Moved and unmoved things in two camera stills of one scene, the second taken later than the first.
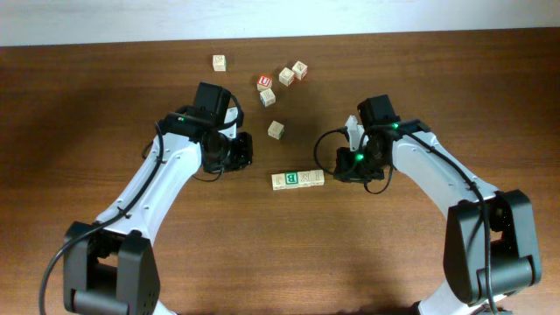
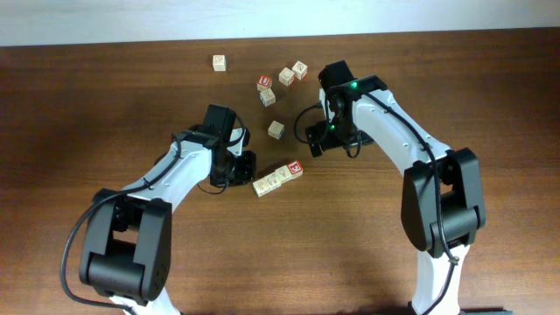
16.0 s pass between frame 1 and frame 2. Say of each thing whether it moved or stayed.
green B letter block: moved
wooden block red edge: stayed
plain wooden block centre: stayed
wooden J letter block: moved
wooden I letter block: moved
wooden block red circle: stayed
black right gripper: moved
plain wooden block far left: stayed
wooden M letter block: moved
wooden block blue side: stayed
